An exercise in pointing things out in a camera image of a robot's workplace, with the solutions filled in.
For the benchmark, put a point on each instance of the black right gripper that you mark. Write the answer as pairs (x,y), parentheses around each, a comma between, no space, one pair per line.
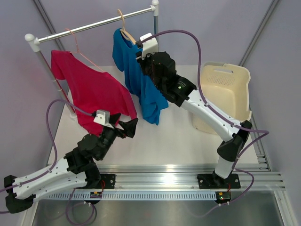
(143,62)

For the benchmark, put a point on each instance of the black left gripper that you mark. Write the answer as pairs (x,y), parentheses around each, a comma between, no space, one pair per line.
(129,127)

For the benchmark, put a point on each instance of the blue t shirt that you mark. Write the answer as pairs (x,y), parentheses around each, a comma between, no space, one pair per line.
(150,99)

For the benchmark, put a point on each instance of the beige plastic hanger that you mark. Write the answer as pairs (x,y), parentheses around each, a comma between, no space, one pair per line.
(123,30)

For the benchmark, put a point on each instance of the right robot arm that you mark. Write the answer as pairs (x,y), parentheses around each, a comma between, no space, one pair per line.
(160,68)

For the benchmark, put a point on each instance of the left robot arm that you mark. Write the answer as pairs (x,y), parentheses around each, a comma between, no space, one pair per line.
(77,169)

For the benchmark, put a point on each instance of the pink t shirt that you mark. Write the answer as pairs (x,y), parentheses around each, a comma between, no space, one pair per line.
(92,90)

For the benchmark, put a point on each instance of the cream laundry basket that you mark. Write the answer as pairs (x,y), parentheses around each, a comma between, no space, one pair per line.
(227,87)

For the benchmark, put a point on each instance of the metal clothes rack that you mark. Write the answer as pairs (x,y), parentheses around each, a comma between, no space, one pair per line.
(35,42)

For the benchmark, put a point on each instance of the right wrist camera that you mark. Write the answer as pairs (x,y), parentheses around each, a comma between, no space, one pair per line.
(148,47)

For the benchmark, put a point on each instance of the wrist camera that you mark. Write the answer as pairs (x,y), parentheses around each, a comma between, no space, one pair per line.
(102,117)
(148,47)

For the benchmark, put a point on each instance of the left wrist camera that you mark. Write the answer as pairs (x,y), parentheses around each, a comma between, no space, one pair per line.
(102,117)

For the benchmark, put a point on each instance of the pink wire hanger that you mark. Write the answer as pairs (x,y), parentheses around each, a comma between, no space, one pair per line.
(77,51)

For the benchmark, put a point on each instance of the white slotted cable duct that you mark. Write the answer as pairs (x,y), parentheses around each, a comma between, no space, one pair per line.
(145,196)

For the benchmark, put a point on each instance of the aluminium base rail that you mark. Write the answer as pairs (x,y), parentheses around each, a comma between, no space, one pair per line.
(183,176)

